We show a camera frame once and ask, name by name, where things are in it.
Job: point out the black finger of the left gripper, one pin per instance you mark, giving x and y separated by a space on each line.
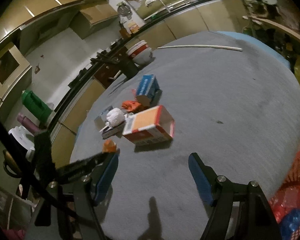
83 167

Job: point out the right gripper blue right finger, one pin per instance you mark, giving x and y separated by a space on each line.
204 178

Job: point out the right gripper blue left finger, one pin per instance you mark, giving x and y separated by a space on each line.
102 176

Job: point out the small orange wrapper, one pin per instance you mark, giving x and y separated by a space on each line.
109 146

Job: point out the white medicine box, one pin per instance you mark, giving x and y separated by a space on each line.
100 121

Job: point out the white tissue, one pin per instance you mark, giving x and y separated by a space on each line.
114 118

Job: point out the orange white cardboard box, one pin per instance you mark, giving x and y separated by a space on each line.
151 126

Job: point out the blue toothpaste box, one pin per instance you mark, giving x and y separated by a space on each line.
147 89

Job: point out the purple bottle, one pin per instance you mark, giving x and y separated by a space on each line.
28 124

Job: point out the white plastic jug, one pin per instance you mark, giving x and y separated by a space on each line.
25 139

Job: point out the green thermos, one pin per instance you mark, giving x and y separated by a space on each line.
36 106

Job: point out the crumpled orange wrapper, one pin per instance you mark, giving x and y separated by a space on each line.
132 106

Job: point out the red plastic basket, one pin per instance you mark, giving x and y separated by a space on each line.
287 197

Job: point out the blue plastic bag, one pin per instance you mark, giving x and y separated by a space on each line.
290 224

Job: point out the black chopstick holder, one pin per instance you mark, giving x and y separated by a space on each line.
120 61

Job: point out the white red bowl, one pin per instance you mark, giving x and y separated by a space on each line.
140 53

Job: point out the long white stick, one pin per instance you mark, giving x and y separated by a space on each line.
203 46

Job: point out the range hood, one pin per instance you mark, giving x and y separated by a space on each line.
49 23

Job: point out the metal shelf rack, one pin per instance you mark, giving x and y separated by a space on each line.
272 22

